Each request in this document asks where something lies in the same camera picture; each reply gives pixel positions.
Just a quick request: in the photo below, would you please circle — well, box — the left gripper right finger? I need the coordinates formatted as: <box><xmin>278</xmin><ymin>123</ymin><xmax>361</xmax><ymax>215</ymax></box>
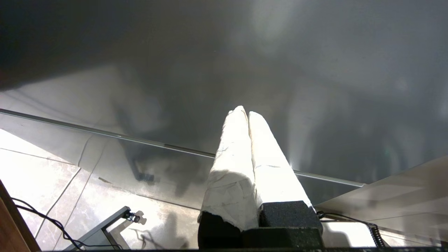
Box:
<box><xmin>248</xmin><ymin>111</ymin><xmax>323</xmax><ymax>231</ymax></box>

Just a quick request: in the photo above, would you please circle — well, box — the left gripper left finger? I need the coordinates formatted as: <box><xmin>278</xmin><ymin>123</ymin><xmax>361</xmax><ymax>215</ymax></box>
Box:
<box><xmin>198</xmin><ymin>106</ymin><xmax>260</xmax><ymax>250</ymax></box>

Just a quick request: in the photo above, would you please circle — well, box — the small black caster wheel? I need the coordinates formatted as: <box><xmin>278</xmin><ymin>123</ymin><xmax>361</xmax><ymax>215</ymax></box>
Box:
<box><xmin>123</xmin><ymin>211</ymin><xmax>141</xmax><ymax>224</ymax></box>

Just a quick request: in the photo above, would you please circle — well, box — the grey metal base leg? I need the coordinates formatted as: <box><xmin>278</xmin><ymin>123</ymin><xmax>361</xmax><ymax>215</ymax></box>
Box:
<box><xmin>63</xmin><ymin>206</ymin><xmax>132</xmax><ymax>251</ymax></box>

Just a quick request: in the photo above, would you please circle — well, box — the brown wooden furniture edge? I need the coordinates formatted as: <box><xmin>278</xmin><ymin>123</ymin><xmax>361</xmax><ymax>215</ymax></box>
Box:
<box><xmin>0</xmin><ymin>178</ymin><xmax>42</xmax><ymax>252</ymax></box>

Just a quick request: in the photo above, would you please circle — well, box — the black coiled cable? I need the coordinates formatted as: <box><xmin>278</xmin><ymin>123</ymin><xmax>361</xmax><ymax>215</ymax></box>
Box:
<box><xmin>316</xmin><ymin>211</ymin><xmax>390</xmax><ymax>247</ymax></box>

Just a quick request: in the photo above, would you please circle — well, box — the thin black floor cable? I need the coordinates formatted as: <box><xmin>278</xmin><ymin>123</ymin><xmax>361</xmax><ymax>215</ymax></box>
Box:
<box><xmin>12</xmin><ymin>198</ymin><xmax>123</xmax><ymax>250</ymax></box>

